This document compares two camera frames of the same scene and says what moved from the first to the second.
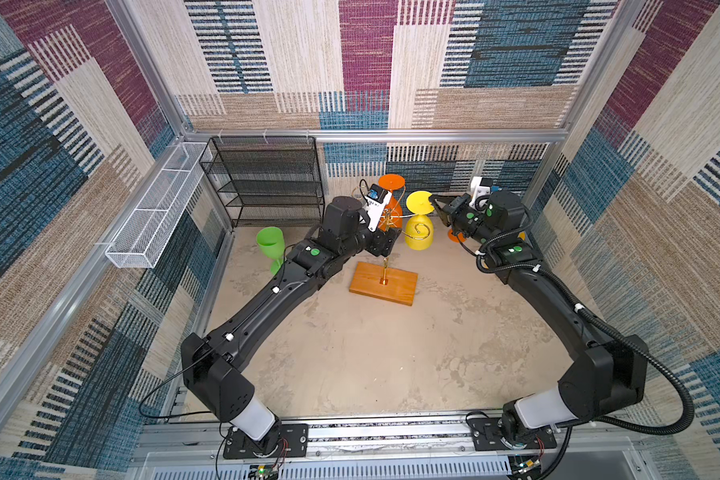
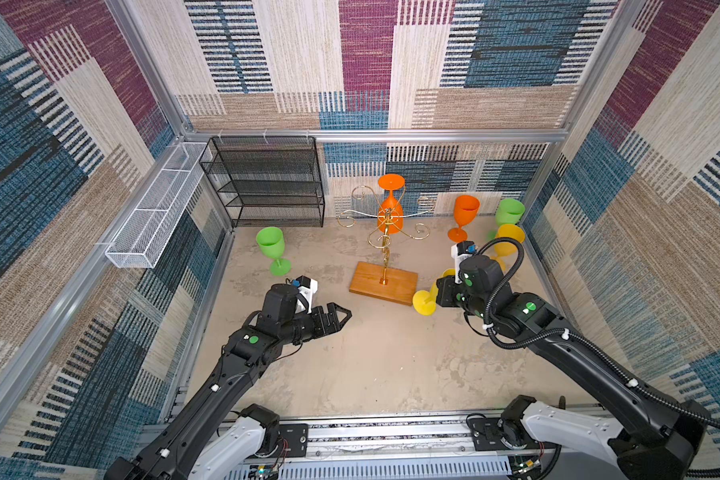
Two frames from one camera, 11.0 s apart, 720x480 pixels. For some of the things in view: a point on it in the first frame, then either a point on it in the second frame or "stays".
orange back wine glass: [393, 218] stays
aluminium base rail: [393, 449] stays
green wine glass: [271, 242] stays
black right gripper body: [465, 218] to [448, 292]
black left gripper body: [377, 244] to [315, 326]
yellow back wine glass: [419, 229] to [424, 301]
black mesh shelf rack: [267, 181] stays
